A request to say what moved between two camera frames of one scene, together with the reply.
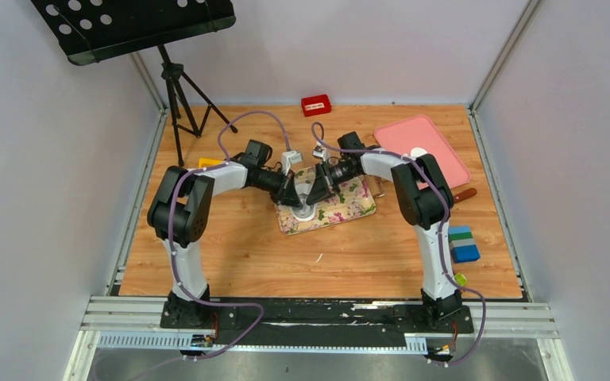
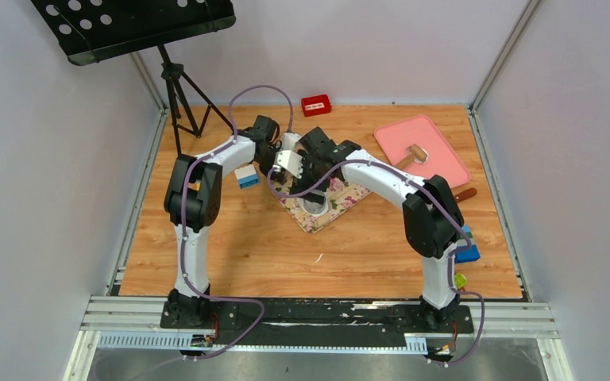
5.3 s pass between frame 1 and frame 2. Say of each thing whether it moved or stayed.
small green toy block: stayed
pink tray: stayed
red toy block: stayed
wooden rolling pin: moved
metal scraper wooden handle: stayed
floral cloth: moved
